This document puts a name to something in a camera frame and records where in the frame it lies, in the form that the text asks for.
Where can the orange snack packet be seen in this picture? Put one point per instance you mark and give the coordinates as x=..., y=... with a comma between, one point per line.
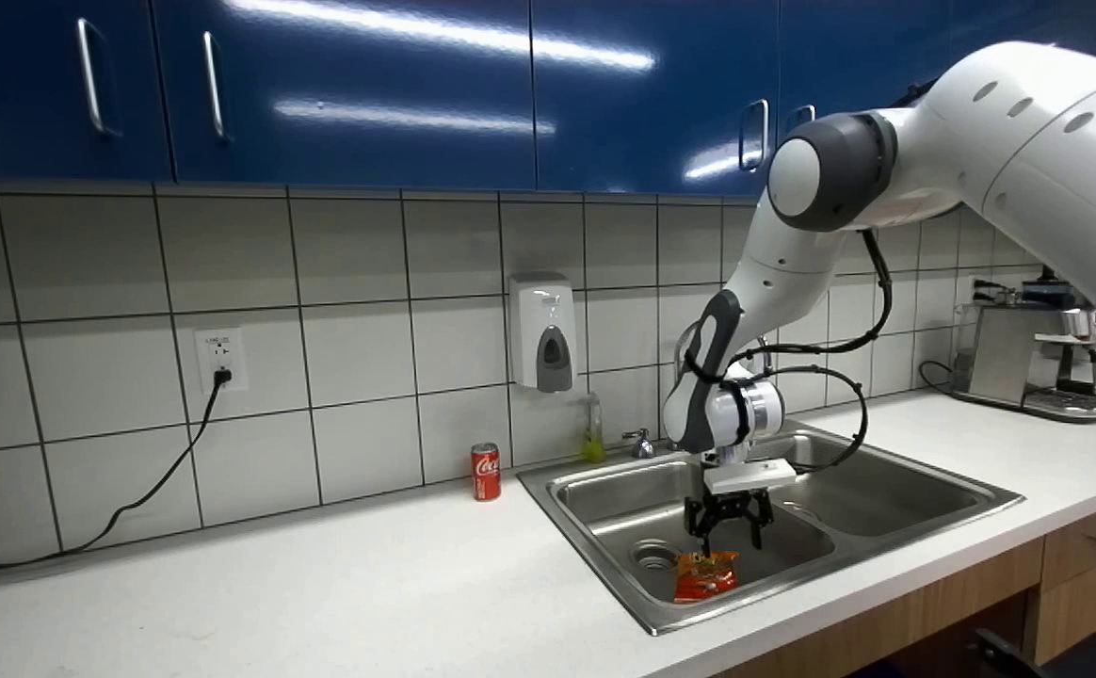
x=707, y=582

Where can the wooden sink cabinet panel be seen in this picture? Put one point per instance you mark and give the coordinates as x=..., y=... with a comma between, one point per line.
x=870, y=622

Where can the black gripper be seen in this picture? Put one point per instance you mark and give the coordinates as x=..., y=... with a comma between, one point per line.
x=729, y=507

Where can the silver espresso machine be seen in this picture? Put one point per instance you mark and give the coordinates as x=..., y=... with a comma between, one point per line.
x=1000, y=359

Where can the white wall outlet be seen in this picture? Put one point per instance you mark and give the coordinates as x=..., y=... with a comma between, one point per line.
x=213, y=340

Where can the wooden drawer front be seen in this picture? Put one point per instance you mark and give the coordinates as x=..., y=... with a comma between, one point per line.
x=1073, y=549
x=1079, y=617

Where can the green dish soap bottle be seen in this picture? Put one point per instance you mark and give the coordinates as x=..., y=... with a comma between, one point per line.
x=591, y=450

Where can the red soda can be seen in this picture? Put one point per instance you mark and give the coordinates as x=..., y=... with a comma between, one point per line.
x=484, y=477

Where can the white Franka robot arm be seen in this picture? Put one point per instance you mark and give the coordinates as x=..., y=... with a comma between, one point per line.
x=1037, y=136

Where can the black chair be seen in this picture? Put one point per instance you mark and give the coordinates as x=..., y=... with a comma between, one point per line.
x=1073, y=661

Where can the white wall soap dispenser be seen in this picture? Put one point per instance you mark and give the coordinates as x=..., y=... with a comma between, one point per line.
x=533, y=327

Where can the stainless steel double sink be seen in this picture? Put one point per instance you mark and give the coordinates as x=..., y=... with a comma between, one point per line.
x=922, y=496

